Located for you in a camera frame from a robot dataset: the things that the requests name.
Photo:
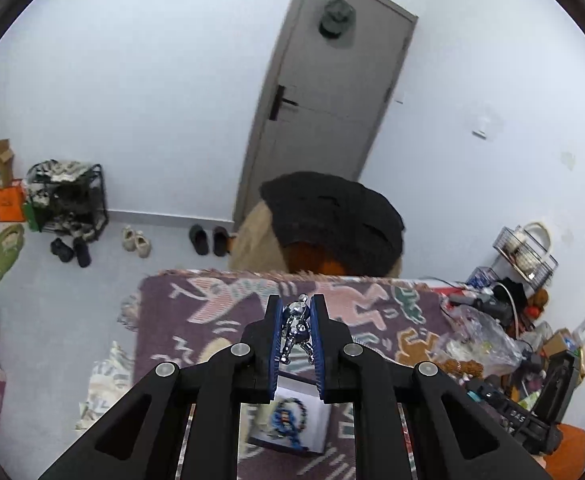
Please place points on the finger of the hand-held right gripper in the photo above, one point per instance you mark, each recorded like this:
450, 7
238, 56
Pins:
487, 396

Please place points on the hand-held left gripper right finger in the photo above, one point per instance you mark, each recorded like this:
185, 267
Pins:
317, 345

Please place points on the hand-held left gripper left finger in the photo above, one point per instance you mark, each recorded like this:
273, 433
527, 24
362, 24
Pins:
274, 340

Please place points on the silver robot figurine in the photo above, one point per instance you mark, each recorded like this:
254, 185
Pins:
297, 325

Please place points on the black box with white inside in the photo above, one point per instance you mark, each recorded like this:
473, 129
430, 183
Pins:
317, 425

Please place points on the brown cardboard box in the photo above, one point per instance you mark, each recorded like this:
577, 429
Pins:
557, 342

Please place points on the clear plastic bag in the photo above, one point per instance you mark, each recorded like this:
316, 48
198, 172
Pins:
482, 340

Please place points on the orange stool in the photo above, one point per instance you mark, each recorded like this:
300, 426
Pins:
572, 452

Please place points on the printed purple blanket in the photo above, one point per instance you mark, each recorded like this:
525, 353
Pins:
197, 315

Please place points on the brown teddy bear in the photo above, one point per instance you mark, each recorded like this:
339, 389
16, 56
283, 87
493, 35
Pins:
538, 302

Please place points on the tan chair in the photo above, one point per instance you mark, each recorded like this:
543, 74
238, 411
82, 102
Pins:
252, 245

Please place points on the black bag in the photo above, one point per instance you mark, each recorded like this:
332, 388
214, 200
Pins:
509, 295

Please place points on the black garment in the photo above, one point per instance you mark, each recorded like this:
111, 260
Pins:
337, 215

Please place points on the white handbag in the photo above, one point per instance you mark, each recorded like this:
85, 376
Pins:
529, 257

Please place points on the beige shoe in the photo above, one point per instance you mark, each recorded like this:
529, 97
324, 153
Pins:
142, 245
130, 238

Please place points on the white patterned cloth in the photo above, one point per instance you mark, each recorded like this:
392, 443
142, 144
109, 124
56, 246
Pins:
107, 385

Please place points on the grey door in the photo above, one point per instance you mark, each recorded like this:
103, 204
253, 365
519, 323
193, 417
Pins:
322, 125

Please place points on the black shoe rack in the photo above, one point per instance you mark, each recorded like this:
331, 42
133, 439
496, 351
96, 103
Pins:
67, 200

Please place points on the green paper bag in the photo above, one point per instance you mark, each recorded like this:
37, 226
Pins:
32, 215

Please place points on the orange box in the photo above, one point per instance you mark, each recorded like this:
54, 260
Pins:
8, 202

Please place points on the dark green cap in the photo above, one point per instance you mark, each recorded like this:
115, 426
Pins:
337, 22

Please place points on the small white wall switch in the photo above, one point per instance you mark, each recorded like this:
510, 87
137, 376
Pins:
399, 98

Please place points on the white light switch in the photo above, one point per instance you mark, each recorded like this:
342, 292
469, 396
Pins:
487, 125

